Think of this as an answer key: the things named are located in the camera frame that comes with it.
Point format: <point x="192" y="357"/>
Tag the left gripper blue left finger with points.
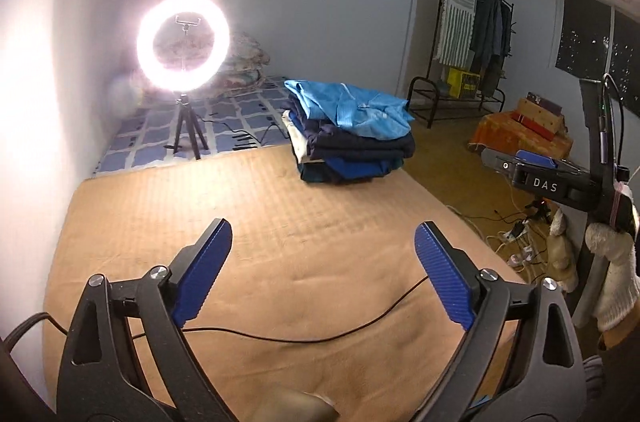
<point x="194" y="270"/>

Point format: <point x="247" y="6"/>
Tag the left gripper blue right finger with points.
<point x="452" y="273"/>

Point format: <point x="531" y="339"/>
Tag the light blue jacket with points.
<point x="362" y="112"/>

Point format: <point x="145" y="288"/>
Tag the stack of folded dark clothes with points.
<point x="326" y="154"/>

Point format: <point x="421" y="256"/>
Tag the black clothes rack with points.
<point x="471" y="35"/>

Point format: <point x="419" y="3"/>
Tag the right white gloved hand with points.
<point x="620" y="290"/>

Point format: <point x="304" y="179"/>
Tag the cardboard box with books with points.
<point x="540" y="116"/>

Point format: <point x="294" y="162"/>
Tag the dark window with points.
<point x="596" y="38"/>

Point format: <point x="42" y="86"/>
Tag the black tripod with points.
<point x="187" y="117"/>

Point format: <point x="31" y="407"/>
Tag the yellow crate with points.
<point x="463" y="85"/>

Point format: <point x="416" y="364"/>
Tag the folded floral quilt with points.
<point x="242" y="68"/>

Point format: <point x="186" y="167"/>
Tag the power strip with cables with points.
<point x="522" y="245"/>

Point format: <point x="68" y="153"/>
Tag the ring light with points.
<point x="172" y="19"/>

